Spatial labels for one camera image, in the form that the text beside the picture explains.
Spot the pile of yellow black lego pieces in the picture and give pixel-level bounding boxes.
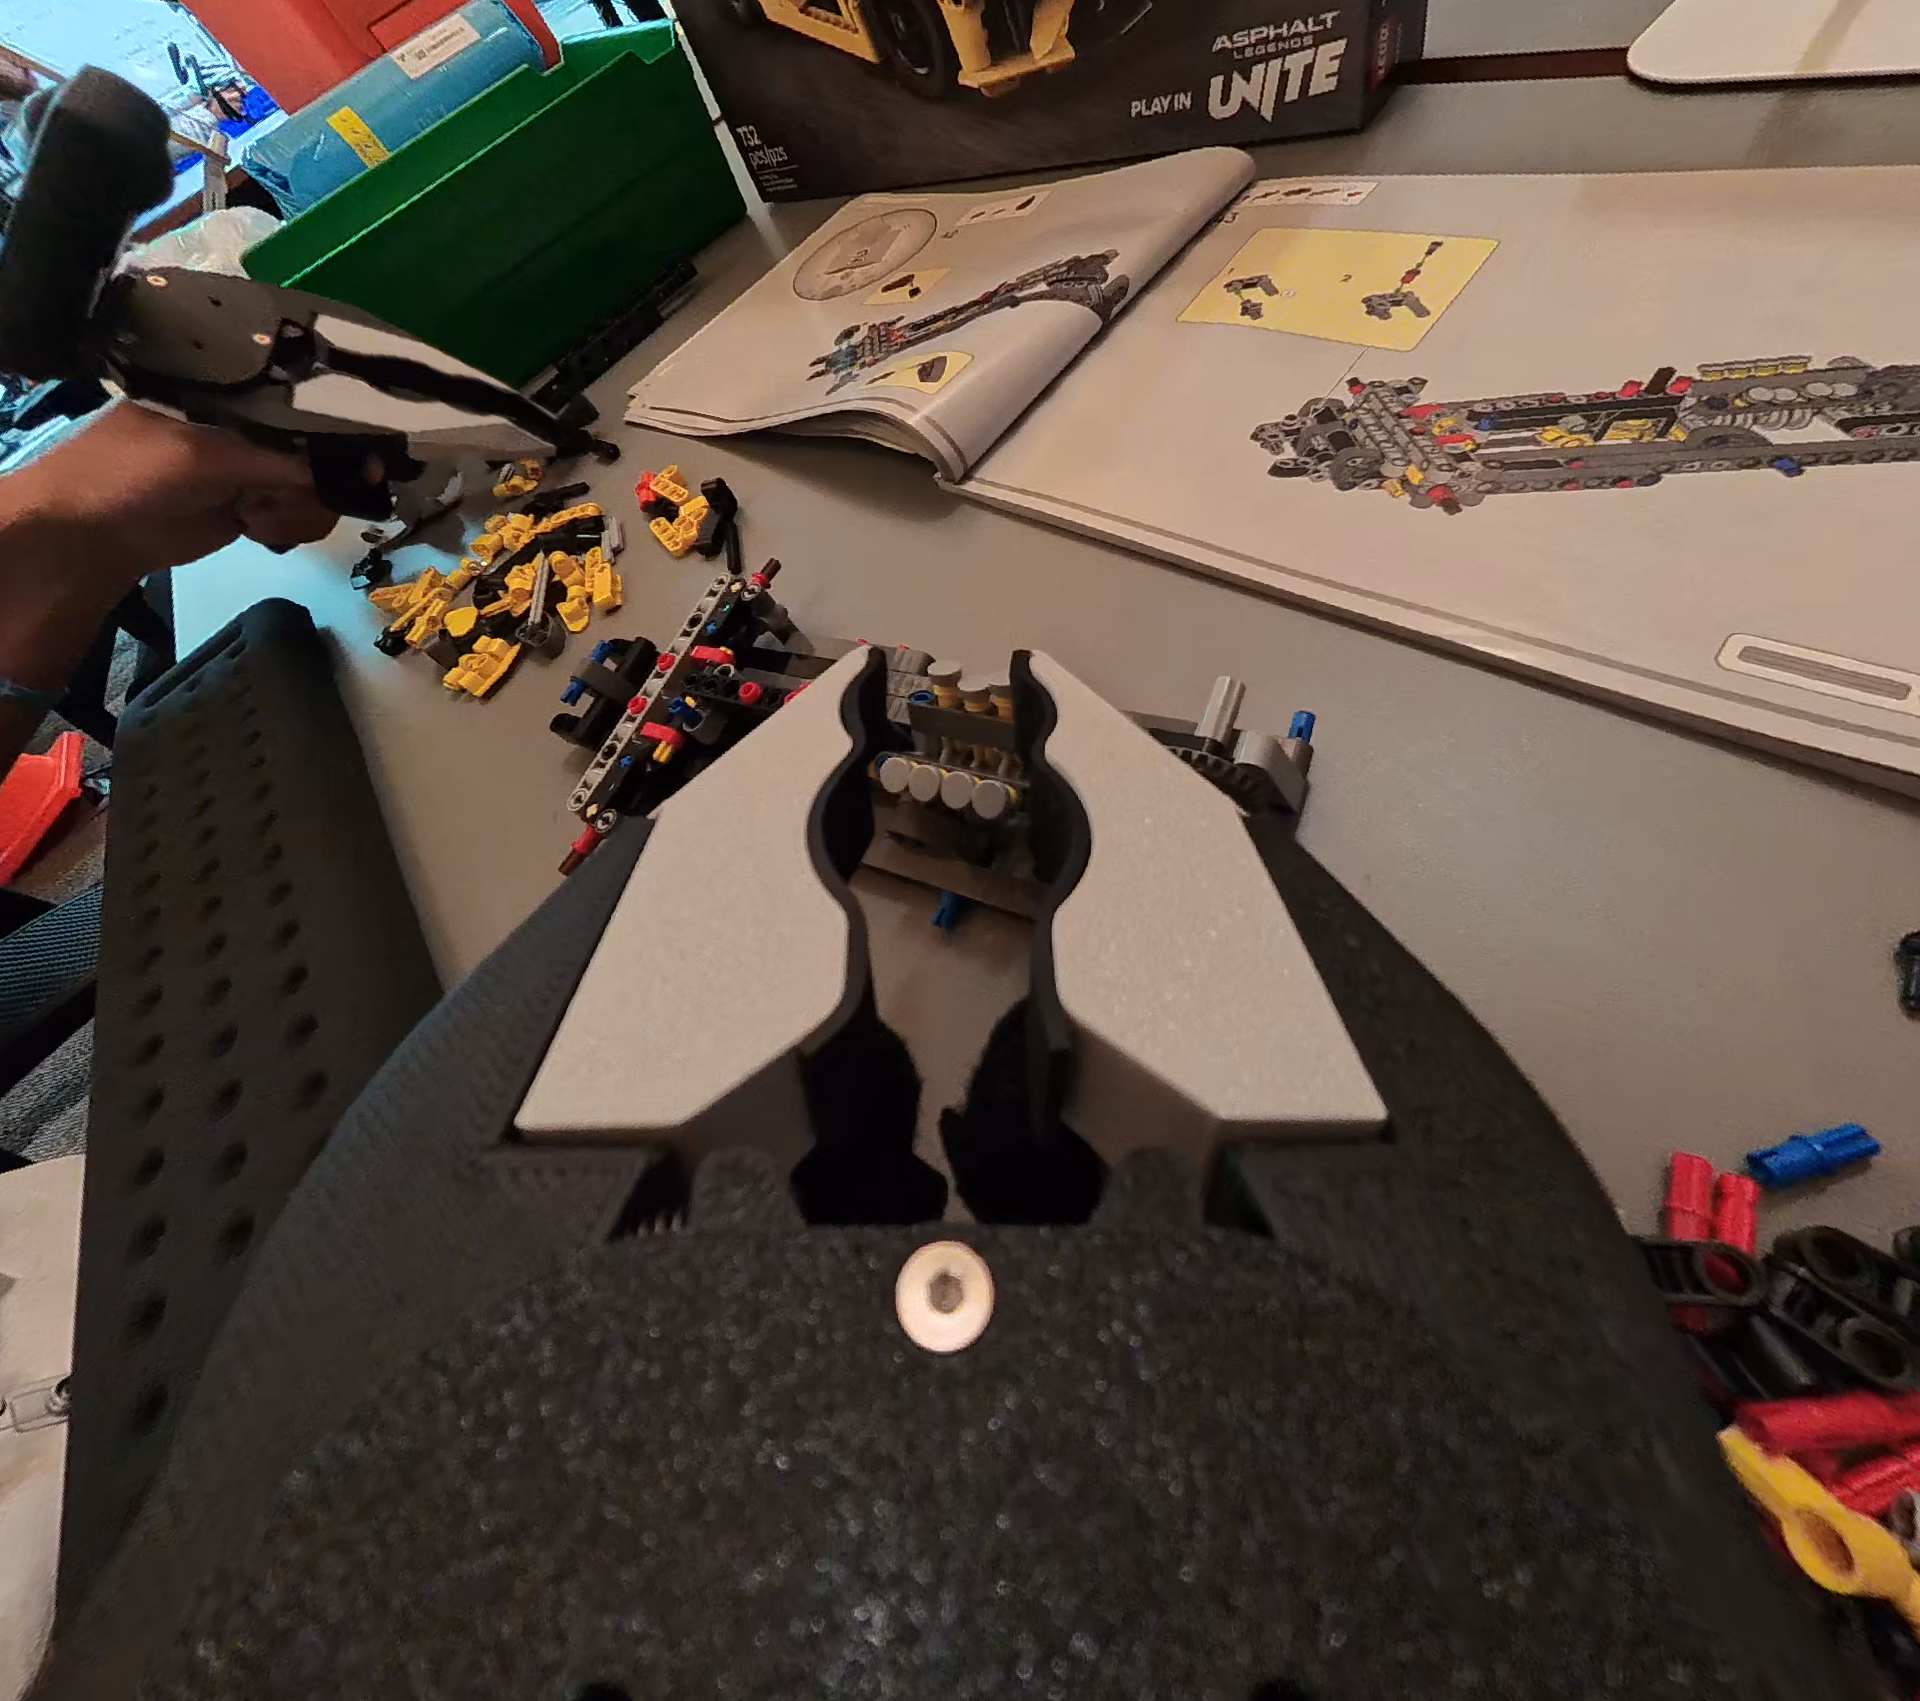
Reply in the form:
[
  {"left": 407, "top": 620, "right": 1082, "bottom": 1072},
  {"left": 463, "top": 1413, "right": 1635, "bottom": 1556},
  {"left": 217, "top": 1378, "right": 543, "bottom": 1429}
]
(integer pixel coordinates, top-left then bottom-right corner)
[{"left": 353, "top": 455, "right": 744, "bottom": 699}]

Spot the blue wrapped package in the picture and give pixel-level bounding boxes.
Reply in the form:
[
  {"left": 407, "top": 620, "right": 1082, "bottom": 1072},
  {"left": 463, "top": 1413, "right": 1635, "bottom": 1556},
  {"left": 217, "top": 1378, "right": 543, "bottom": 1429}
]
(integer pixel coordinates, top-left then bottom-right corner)
[{"left": 240, "top": 0, "right": 551, "bottom": 217}]

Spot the pile of small lego pins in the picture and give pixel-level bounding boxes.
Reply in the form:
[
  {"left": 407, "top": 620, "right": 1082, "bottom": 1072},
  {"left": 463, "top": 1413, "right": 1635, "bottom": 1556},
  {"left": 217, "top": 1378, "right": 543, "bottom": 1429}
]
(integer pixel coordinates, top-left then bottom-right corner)
[{"left": 1635, "top": 1122, "right": 1920, "bottom": 1642}]

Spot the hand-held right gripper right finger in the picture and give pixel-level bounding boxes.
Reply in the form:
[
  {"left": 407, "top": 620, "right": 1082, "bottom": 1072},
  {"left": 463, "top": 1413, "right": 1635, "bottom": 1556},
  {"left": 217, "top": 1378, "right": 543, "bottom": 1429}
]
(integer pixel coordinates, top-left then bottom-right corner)
[{"left": 942, "top": 647, "right": 1390, "bottom": 1219}]

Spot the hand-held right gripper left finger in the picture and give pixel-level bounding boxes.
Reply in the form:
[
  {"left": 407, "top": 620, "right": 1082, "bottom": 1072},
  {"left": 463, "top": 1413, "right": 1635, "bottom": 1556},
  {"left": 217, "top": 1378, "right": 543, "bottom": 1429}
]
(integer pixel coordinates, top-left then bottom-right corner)
[{"left": 510, "top": 644, "right": 950, "bottom": 1219}]

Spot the person's left hand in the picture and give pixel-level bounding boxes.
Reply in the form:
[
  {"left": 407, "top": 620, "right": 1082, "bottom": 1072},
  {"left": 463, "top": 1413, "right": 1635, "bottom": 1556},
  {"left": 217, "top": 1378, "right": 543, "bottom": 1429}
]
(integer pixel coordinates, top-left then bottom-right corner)
[{"left": 0, "top": 400, "right": 342, "bottom": 685}]

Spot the black mesh chair seat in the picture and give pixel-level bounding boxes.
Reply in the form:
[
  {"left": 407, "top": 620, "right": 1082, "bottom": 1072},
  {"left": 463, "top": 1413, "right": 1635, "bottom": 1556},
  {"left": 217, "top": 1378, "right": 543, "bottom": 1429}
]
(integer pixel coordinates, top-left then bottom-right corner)
[{"left": 0, "top": 882, "right": 108, "bottom": 1088}]

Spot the lego instruction booklet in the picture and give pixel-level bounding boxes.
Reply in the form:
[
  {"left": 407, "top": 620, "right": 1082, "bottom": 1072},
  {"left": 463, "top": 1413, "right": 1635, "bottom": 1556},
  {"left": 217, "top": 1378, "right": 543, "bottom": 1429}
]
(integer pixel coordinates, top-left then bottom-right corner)
[{"left": 623, "top": 147, "right": 1920, "bottom": 788}]

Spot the black lego frame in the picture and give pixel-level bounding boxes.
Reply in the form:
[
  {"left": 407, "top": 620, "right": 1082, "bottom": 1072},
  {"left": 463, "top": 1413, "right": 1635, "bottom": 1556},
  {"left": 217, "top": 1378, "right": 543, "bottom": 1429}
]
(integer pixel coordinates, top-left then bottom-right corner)
[
  {"left": 563, "top": 259, "right": 702, "bottom": 373},
  {"left": 528, "top": 305, "right": 678, "bottom": 416}
]

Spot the grey lego panel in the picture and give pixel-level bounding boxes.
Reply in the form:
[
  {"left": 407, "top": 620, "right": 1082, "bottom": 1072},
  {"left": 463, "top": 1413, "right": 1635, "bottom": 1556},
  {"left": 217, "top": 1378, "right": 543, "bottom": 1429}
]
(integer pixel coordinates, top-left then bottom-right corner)
[{"left": 360, "top": 474, "right": 470, "bottom": 561}]

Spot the lego chassis assembly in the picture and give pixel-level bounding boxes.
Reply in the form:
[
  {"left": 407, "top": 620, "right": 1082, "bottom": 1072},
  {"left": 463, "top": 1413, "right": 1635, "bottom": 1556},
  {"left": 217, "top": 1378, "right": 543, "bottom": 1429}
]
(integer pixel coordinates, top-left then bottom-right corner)
[{"left": 546, "top": 560, "right": 1321, "bottom": 931}]

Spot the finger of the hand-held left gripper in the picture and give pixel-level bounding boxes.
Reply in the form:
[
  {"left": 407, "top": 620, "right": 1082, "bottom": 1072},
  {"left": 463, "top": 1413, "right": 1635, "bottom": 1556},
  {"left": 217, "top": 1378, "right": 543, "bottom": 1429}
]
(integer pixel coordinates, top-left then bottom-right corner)
[
  {"left": 282, "top": 369, "right": 621, "bottom": 468},
  {"left": 300, "top": 289, "right": 621, "bottom": 458}
]

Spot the green plastic bin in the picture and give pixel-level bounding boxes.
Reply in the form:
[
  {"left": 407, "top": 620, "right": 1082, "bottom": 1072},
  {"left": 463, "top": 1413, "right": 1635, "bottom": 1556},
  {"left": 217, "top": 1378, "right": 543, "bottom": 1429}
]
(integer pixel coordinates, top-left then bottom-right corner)
[{"left": 240, "top": 19, "right": 748, "bottom": 381}]

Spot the black perforated pad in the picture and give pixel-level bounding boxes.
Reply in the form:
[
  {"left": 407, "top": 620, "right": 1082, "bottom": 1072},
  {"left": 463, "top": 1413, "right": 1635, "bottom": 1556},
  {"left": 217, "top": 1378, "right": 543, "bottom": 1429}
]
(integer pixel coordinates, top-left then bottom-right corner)
[{"left": 60, "top": 598, "right": 444, "bottom": 1629}]

